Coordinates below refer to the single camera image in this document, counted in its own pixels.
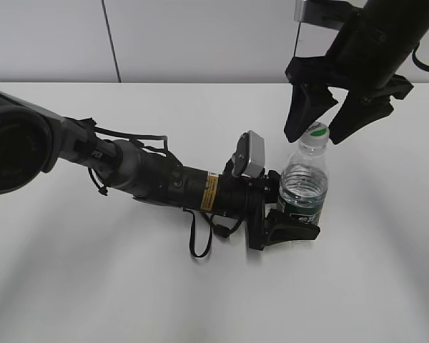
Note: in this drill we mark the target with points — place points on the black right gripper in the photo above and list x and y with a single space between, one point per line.
370 82

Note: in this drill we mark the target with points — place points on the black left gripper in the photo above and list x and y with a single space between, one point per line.
276 227

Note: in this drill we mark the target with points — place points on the white green bottle cap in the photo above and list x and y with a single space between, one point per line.
316 136

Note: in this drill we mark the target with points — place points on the clear water bottle green label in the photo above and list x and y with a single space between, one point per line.
304 182

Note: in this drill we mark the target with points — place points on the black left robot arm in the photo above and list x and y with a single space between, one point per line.
33 139

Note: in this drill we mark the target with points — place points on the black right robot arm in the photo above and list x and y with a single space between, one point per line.
371 44

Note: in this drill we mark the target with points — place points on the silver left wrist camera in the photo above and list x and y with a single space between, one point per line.
248 159

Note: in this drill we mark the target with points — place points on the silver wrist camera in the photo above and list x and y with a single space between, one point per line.
324 13
248 159

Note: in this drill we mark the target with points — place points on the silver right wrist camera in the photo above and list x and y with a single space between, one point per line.
324 13

